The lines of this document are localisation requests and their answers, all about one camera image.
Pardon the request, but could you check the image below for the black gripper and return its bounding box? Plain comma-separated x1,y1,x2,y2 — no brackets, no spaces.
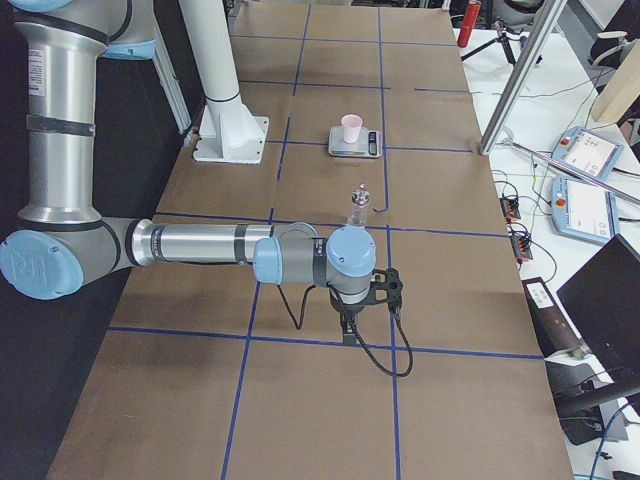
330,297,368,345

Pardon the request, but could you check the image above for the glass sauce bottle metal pourer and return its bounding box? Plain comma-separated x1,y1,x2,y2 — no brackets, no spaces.
347,183,370,228

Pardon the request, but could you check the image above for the pink paper cup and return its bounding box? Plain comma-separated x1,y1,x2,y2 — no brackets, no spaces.
341,114,363,144

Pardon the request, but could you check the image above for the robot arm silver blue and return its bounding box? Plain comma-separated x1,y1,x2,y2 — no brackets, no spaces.
1,2,182,351

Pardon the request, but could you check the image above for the white digital kitchen scale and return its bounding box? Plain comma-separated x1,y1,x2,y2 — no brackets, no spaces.
328,126,382,158

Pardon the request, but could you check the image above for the orange black adapter near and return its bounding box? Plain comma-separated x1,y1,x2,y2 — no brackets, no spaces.
507,222,533,264

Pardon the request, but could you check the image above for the orange black adapter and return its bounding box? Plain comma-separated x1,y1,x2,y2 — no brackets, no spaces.
507,222,533,264
498,181,521,222

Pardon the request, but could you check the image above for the black box white label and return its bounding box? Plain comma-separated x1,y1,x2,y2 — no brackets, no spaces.
522,277,590,360

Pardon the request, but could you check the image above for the orange black adapter far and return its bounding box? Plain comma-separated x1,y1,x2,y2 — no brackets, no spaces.
498,181,521,222

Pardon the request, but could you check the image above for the black monitor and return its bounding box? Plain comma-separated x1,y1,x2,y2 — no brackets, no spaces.
557,234,639,373

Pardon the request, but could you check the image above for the near blue teach pendant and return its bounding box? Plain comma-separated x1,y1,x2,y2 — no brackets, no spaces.
551,176,620,245

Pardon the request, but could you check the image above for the blue teach pendant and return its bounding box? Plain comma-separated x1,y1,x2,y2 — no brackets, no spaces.
551,126,624,180
551,176,620,245

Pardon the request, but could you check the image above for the far blue teach pendant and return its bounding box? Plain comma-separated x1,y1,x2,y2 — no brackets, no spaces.
551,126,624,180

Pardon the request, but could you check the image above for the black tripod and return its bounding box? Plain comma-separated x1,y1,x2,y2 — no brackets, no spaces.
461,20,528,67

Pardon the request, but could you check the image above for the red cylinder bottle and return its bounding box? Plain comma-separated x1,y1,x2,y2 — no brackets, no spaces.
457,0,482,48

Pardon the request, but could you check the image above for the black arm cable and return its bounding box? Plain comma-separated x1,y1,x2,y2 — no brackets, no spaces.
276,284,414,377

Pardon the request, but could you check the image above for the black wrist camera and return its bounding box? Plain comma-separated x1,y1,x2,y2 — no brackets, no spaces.
366,268,403,315

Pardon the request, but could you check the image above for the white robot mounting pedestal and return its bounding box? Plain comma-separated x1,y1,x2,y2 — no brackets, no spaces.
179,0,269,165

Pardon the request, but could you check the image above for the aluminium frame post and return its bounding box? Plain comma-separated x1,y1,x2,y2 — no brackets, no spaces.
479,0,567,155

